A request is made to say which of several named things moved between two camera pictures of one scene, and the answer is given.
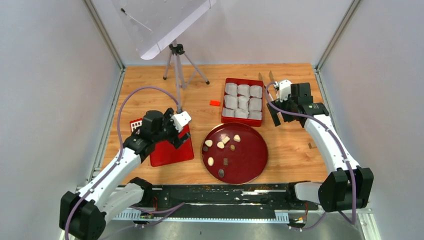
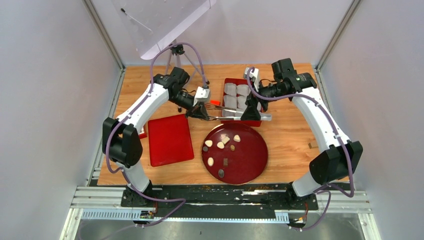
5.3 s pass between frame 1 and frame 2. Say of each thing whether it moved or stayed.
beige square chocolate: stayed
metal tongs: moved
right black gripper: moved
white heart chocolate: stayed
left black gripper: moved
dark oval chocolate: stayed
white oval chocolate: stayed
